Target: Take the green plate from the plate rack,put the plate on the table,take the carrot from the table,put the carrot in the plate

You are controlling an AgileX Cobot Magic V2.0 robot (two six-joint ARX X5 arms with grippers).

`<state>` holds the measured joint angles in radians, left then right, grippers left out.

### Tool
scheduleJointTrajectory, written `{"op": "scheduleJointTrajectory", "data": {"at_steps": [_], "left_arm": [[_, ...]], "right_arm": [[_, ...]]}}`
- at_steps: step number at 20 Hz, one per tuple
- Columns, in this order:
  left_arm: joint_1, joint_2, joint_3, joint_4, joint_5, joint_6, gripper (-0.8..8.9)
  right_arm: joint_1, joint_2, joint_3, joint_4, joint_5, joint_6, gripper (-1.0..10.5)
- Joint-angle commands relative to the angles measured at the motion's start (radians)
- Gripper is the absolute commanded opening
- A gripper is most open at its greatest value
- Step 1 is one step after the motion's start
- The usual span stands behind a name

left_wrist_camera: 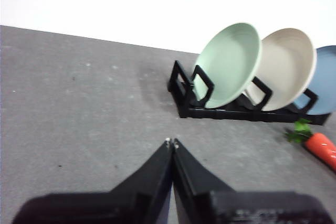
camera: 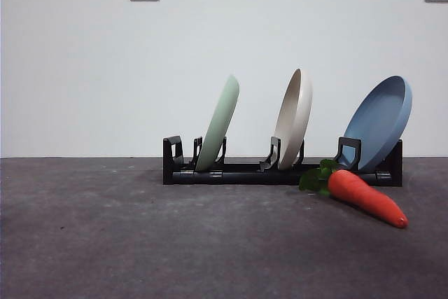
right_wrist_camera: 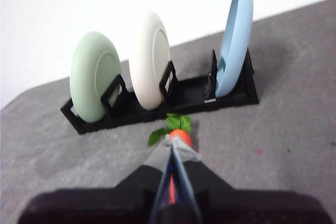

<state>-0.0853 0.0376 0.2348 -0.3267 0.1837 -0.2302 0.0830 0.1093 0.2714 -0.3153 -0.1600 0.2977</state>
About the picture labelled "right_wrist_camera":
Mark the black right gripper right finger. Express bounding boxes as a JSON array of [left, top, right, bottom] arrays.
[[172, 136, 334, 224]]

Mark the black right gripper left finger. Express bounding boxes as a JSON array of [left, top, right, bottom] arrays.
[[18, 136, 173, 224]]

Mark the orange carrot with green leaves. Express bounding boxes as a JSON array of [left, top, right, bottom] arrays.
[[148, 113, 194, 206]]

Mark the green plate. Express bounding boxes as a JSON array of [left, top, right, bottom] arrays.
[[69, 31, 122, 124]]

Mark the black plate rack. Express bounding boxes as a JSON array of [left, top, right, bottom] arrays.
[[60, 48, 260, 135]]

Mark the white plate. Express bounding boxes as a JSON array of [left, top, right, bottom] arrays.
[[129, 9, 172, 110]]

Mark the blue plate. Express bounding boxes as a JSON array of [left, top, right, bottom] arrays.
[[215, 0, 254, 98]]

